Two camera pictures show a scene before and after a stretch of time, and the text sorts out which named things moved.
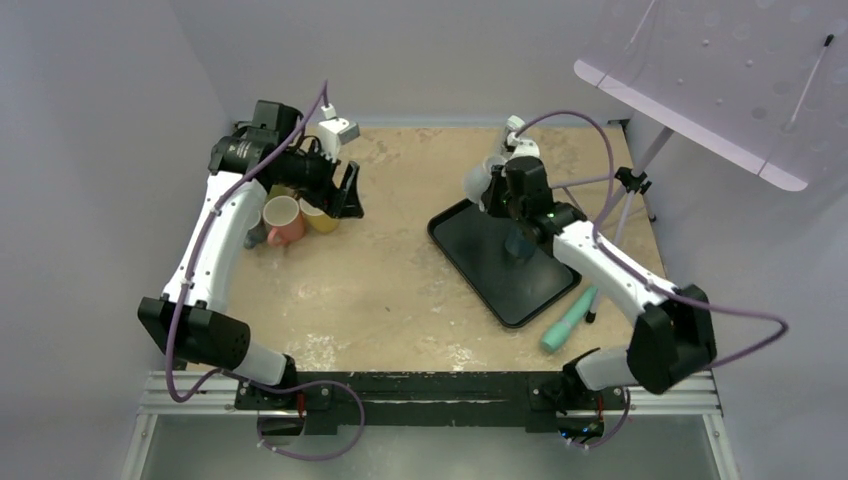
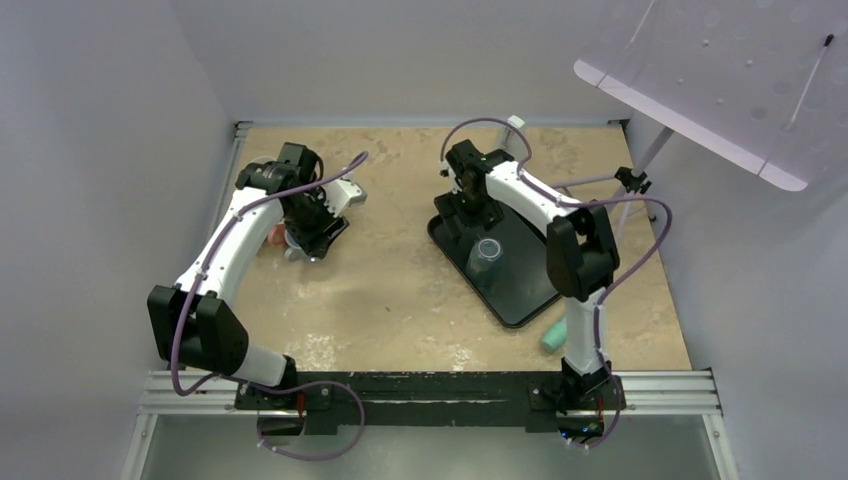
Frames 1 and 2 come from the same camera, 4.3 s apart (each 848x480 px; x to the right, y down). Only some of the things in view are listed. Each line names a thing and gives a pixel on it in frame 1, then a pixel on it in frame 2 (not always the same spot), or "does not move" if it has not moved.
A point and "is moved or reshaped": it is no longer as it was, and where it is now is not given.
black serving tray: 518,290 does not move
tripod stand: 637,182 does not move
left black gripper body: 311,175 to 312,225
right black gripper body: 499,201 to 474,209
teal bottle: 556,334 does not move
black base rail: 530,398 does not move
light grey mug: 477,179 is moved or reshaped
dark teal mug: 520,243 to 482,260
